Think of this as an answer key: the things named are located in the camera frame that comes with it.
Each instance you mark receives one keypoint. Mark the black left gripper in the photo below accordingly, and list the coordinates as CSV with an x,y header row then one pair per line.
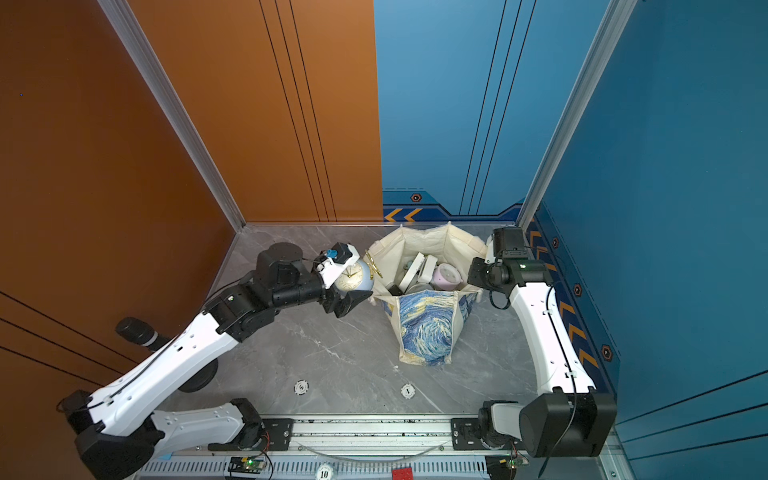
x,y
346,303

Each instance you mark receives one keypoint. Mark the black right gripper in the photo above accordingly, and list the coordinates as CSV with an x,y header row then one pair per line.
x,y
475,275

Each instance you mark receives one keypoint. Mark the blue beige-face alarm clock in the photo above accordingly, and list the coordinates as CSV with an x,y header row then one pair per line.
x,y
359,276

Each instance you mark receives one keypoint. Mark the cream canvas bag blue print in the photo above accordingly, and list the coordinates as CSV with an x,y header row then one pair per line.
x,y
426,325

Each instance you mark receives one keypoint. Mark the pink round alarm clock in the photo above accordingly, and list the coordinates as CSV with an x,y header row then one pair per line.
x,y
446,277

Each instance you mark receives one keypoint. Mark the small white digital clock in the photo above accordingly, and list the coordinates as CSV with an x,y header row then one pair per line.
x,y
427,269

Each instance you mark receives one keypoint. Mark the brown rectangular mirror clock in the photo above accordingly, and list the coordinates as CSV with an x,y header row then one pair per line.
x,y
412,272

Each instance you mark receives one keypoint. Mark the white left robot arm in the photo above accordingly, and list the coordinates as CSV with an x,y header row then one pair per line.
x,y
119,428

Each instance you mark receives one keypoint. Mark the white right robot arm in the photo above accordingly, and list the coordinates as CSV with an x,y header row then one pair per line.
x,y
569,416

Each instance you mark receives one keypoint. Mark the left white round marker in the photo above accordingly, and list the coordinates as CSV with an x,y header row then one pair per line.
x,y
301,387

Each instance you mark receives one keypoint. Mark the white round marker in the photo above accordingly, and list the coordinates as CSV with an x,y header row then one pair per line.
x,y
408,391
301,387

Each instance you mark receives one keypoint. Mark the right white round marker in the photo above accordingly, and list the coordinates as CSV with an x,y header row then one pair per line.
x,y
408,391

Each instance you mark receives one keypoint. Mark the white number ten tag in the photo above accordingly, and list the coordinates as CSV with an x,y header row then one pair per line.
x,y
325,472

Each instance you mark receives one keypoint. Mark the green circuit board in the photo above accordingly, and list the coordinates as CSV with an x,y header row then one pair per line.
x,y
247,467

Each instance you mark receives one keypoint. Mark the red block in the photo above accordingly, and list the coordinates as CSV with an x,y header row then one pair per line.
x,y
405,473

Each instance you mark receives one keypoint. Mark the black microphone on stand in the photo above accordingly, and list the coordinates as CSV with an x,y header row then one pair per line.
x,y
141,333

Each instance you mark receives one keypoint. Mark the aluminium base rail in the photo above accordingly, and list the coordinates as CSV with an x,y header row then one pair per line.
x,y
435,446

